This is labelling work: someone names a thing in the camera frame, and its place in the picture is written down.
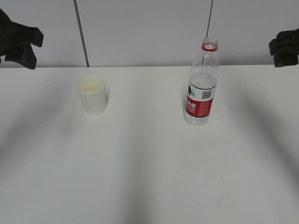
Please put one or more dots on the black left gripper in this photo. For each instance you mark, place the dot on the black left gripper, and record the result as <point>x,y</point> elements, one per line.
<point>16,40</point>

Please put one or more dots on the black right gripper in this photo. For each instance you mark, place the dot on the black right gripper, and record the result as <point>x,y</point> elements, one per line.
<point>285,48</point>

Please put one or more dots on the Nongfu Spring water bottle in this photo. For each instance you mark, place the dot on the Nongfu Spring water bottle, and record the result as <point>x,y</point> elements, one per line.
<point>202,84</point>

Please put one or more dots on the white paper cup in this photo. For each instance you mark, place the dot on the white paper cup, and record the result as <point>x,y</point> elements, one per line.
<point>92,93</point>

